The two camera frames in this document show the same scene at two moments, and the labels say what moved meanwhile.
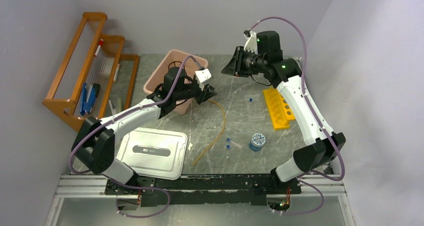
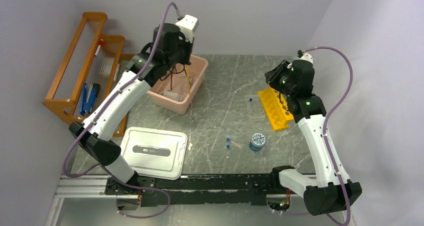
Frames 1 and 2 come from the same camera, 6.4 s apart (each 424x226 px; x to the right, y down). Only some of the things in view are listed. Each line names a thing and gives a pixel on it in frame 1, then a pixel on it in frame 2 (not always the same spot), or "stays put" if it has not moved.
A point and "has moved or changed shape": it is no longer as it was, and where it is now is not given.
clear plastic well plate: (255, 110) stays put
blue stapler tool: (89, 94) stays put
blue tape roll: (257, 141) stays put
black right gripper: (235, 64) → (272, 76)
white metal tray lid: (154, 153) stays put
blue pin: (239, 146) stays put
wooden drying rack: (89, 75) stays put
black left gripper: (209, 92) → (186, 61)
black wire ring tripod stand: (177, 64) has moved or changed shape
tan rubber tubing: (220, 134) → (189, 89)
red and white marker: (101, 43) stays put
